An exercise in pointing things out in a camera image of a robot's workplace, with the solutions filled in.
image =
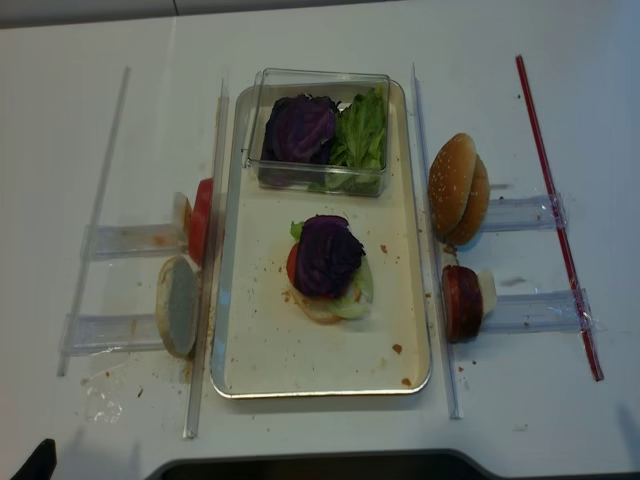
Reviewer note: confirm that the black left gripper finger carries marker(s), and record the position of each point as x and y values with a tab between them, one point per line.
41	463

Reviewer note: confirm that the sesame top bun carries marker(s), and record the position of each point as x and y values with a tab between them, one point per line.
449	182

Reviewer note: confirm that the bread slice in left rack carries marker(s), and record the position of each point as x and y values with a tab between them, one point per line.
177	305

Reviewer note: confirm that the red tomato slice in rack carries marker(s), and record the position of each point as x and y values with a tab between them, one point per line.
200	220

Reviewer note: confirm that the tomato slice on burger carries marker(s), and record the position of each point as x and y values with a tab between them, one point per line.
291	263

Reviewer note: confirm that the green lettuce on burger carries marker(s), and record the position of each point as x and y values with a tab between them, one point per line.
296	229

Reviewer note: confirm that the green lettuce in container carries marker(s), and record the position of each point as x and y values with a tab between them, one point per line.
360	133

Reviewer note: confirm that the red meat patty slices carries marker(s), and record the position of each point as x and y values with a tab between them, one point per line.
463	303

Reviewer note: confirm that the white cheese slice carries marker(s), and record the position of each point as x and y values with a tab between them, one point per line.
488	291

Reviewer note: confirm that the clear lower left track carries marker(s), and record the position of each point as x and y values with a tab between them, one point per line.
93	334

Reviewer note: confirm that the clear track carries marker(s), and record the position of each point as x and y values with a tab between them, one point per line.
142	241
544	212
93	334
557	311

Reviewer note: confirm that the clear upper left track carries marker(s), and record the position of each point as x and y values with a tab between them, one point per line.
142	241

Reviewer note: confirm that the silver metal tray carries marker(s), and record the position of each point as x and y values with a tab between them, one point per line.
263	344

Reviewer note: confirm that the bottom bun on tray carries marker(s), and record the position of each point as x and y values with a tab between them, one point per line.
316	310

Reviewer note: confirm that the dark monitor edge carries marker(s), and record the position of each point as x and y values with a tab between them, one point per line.
382	464

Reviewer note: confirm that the purple cabbage leaf in container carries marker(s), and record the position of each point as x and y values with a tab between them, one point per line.
301	130

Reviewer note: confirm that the clear plastic container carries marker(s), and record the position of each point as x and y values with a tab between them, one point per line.
272	84

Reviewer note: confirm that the clear lower right track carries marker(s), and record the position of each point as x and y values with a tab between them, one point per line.
557	311

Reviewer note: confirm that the clear upper right track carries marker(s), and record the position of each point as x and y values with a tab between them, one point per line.
544	212

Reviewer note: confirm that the clear rail far left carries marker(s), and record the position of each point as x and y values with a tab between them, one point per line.
89	245

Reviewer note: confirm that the clear rail left of tray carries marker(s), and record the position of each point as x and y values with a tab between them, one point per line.
191	424

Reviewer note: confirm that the red plastic rail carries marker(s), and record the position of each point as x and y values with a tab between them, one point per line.
581	304

